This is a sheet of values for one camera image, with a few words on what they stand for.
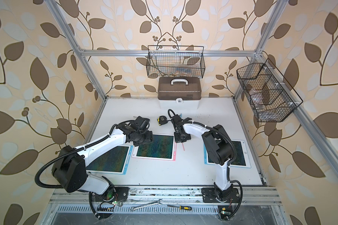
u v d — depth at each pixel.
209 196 0.72
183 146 0.93
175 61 0.96
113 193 0.68
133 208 0.71
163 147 0.91
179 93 0.96
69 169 0.42
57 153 0.78
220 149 0.51
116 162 0.87
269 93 0.76
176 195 0.75
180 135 0.82
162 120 1.02
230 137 0.51
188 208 0.70
